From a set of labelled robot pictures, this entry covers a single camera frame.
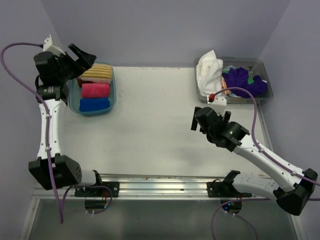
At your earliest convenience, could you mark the blue towel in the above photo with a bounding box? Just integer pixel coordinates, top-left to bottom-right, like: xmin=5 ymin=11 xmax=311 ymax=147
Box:
xmin=79 ymin=97 xmax=110 ymax=112

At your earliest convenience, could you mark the purple towel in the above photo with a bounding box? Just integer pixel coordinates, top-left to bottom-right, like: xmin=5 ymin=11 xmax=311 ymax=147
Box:
xmin=222 ymin=67 xmax=268 ymax=98

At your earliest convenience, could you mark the pink rolled towel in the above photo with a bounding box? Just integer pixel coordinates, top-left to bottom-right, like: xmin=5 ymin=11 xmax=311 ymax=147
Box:
xmin=81 ymin=83 xmax=110 ymax=99

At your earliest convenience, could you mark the teal plastic tray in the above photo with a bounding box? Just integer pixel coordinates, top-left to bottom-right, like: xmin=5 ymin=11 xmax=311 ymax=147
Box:
xmin=68 ymin=62 xmax=117 ymax=117

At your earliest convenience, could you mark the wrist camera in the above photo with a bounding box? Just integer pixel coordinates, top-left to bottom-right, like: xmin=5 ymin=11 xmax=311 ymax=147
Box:
xmin=41 ymin=34 xmax=66 ymax=58
xmin=207 ymin=93 xmax=227 ymax=116

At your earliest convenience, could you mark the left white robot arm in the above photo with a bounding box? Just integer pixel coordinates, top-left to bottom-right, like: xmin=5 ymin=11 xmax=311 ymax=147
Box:
xmin=28 ymin=43 xmax=104 ymax=197

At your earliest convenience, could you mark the grey plastic bin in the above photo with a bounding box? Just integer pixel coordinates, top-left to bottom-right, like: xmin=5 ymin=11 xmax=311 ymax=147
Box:
xmin=193 ymin=57 xmax=273 ymax=104

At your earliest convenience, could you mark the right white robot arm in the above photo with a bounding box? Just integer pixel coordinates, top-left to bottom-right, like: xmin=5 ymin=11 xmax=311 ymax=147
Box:
xmin=191 ymin=107 xmax=318 ymax=216

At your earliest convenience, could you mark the brown rolled towel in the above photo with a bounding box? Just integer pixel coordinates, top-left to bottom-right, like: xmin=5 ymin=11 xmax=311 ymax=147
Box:
xmin=76 ymin=78 xmax=83 ymax=88

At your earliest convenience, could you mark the peach patterned cloth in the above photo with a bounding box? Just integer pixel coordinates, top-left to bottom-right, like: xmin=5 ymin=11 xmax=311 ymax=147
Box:
xmin=220 ymin=76 xmax=237 ymax=98

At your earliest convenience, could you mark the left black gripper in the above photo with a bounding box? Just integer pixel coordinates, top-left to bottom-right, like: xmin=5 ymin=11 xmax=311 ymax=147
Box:
xmin=54 ymin=43 xmax=96 ymax=82

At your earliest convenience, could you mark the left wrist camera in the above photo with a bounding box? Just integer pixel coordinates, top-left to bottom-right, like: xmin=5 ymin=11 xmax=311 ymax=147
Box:
xmin=41 ymin=34 xmax=66 ymax=58

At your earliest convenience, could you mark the aluminium mounting rail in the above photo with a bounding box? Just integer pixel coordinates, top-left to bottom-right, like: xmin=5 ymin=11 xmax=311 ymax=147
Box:
xmin=32 ymin=174 xmax=283 ymax=201

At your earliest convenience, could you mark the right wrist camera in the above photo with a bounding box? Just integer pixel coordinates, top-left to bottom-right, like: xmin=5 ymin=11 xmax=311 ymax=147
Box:
xmin=207 ymin=93 xmax=227 ymax=116

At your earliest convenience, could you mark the yellow white striped towel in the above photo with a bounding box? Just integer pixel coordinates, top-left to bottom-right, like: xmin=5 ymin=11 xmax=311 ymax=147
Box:
xmin=77 ymin=63 xmax=114 ymax=84

